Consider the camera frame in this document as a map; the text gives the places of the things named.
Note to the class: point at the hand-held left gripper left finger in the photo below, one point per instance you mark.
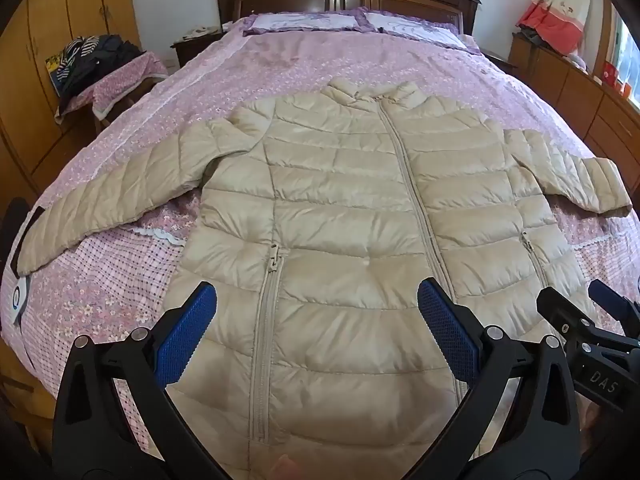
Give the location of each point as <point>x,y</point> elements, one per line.
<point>186,327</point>

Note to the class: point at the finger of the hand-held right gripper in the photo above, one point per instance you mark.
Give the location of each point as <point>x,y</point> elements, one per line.
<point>560,312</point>
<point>617,307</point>

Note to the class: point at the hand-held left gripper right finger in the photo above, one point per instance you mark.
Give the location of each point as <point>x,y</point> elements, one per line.
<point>447,327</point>

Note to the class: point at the beige puffer jacket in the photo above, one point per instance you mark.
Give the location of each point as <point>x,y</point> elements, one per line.
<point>345,220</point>

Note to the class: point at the pile of dark clothes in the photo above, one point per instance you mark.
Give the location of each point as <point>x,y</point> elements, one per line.
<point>100,57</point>

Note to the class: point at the black smartphone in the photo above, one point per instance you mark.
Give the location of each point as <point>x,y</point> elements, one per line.
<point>27,232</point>

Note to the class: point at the light wooden dresser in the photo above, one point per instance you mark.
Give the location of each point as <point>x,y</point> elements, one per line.
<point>575,95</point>

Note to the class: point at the red box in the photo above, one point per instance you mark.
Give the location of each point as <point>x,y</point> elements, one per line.
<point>610,74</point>

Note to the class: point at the window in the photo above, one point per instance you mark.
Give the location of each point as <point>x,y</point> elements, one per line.
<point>627,55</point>

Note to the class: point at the pink floral tablecloth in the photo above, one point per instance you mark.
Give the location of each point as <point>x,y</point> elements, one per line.
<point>120,82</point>

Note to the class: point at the pink floral bedspread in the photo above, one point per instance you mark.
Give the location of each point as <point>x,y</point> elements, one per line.
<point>300,70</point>

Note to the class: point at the yellow and blue picture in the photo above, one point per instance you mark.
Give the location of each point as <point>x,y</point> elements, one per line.
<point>52,72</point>

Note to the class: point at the white cloth on nightstand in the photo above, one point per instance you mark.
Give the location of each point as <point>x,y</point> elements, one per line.
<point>200,33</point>

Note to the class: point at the purple ruffled pillow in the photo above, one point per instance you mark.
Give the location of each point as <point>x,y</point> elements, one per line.
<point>300,22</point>
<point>415,27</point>

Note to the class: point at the floral curtain with red hem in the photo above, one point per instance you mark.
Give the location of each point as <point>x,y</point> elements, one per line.
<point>555,10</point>

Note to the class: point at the light wooden wardrobe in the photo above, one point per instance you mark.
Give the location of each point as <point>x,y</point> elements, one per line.
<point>30,60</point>

